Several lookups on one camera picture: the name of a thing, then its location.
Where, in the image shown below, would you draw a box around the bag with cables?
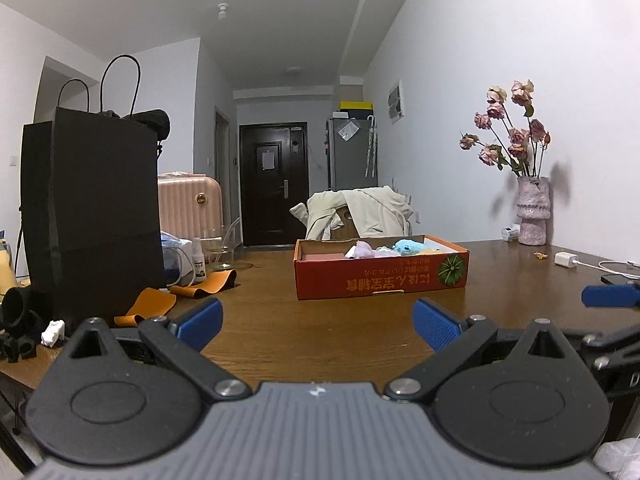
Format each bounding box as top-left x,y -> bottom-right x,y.
160,231 -> 197,286

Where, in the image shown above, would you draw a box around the crumpled white paper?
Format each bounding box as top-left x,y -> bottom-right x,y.
40,319 -> 67,347

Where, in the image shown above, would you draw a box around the pink suitcase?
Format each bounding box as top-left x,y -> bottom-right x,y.
157,172 -> 223,241

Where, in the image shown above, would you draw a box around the purple fuzzy cloth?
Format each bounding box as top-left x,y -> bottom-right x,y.
344,241 -> 377,260

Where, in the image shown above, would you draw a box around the black paper bag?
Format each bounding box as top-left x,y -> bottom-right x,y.
20,55 -> 168,321

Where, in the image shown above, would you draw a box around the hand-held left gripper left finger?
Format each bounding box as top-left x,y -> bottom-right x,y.
60,297 -> 252,403

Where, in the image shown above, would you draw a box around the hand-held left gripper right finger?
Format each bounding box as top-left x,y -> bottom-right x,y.
383,298 -> 581,403

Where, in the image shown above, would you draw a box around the grey interior door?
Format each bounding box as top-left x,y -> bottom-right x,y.
215,107 -> 239,246

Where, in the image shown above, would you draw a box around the white cable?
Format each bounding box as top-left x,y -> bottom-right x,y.
575,259 -> 640,279

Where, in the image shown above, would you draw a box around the clear glass cup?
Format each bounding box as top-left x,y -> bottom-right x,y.
202,220 -> 242,268

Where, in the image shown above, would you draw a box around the black plastic part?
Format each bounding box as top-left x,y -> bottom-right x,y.
0,287 -> 53,361

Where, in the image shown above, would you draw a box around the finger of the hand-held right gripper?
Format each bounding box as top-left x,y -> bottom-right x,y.
562,324 -> 640,359
581,282 -> 640,309

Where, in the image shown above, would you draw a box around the pink textured vase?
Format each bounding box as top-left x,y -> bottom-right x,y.
516,176 -> 551,246

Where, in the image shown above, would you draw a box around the white umbrella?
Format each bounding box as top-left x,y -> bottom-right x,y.
365,114 -> 379,178

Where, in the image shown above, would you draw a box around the red cardboard box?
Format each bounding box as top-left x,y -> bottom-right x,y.
293,234 -> 471,301

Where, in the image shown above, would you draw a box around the dark entrance door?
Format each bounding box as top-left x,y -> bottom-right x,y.
239,122 -> 309,247

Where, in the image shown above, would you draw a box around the white plastic bag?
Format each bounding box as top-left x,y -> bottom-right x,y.
592,437 -> 640,480

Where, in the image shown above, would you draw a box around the dried pink flowers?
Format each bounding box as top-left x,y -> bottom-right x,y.
459,79 -> 552,178

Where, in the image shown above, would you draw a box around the black cloth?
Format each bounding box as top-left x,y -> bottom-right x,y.
97,108 -> 172,153

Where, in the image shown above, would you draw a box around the grey refrigerator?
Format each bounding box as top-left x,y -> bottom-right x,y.
327,116 -> 379,192

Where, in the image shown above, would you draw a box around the white spray bottle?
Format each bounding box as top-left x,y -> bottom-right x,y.
192,236 -> 208,282

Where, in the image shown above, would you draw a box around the orange leather piece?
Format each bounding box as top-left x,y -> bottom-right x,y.
114,287 -> 177,328
169,269 -> 238,297

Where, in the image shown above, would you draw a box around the beige coat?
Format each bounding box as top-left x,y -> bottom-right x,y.
290,186 -> 418,241

